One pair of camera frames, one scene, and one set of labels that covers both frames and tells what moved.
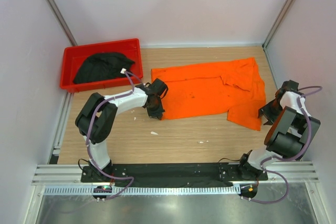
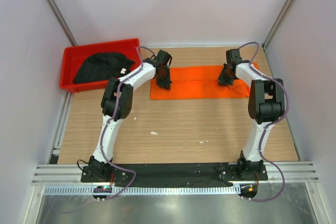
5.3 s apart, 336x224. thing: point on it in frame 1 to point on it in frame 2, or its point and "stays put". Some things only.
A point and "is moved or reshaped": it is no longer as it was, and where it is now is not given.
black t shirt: [102, 66] stays put
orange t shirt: [234, 87] is moved or reshaped
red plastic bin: [73, 57] stays put
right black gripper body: [271, 111] to [224, 78]
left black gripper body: [156, 109] to [165, 80]
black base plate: [231, 172] stays put
